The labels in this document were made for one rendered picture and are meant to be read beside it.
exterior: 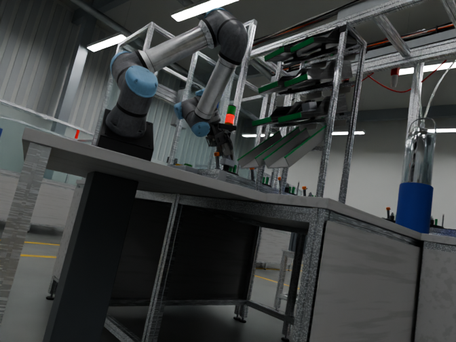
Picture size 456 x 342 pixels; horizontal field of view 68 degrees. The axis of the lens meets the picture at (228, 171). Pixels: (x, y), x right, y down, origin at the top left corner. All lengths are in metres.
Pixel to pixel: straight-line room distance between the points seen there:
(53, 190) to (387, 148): 10.26
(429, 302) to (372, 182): 11.04
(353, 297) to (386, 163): 11.54
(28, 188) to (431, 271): 1.43
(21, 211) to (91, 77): 9.75
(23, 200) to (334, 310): 0.85
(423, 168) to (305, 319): 1.21
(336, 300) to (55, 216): 6.05
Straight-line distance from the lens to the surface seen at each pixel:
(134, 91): 1.25
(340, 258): 1.06
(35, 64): 10.01
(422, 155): 2.00
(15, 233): 0.90
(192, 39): 1.41
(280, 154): 1.41
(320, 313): 1.02
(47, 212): 6.69
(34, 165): 0.90
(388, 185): 12.41
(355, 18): 2.29
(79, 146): 0.89
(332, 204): 0.99
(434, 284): 1.61
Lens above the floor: 0.73
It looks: 9 degrees up
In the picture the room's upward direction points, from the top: 11 degrees clockwise
